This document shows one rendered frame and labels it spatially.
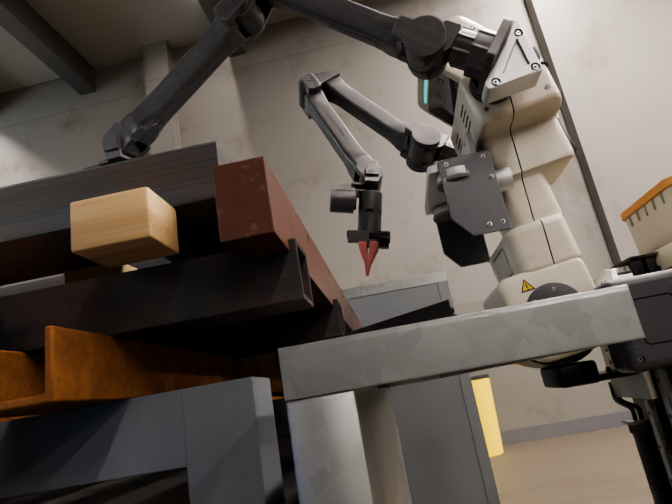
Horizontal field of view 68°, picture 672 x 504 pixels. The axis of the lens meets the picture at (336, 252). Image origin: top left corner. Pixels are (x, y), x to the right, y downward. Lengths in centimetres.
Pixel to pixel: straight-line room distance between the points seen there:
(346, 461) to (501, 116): 84
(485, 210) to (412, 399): 113
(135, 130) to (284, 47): 526
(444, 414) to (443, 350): 167
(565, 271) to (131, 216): 77
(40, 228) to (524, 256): 77
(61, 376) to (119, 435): 10
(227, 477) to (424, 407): 156
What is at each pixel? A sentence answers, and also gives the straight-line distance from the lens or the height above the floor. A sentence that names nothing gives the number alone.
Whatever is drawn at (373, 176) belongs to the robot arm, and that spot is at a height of 114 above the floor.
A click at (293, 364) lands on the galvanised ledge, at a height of 67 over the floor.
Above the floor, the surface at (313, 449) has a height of 62.
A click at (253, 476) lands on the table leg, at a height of 60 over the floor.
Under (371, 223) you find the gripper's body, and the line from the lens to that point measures 117.
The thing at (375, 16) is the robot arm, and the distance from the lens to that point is 104.
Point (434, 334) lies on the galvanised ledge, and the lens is 29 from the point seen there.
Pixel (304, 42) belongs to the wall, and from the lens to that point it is 631.
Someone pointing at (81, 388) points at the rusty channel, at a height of 68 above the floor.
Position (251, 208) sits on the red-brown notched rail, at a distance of 36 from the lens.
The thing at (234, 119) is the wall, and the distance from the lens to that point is 599.
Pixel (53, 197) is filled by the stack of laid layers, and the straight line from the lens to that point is 48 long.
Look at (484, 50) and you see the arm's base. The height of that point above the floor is 117.
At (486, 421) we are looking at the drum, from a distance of 435.
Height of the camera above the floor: 65
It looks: 16 degrees up
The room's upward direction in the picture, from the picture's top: 10 degrees counter-clockwise
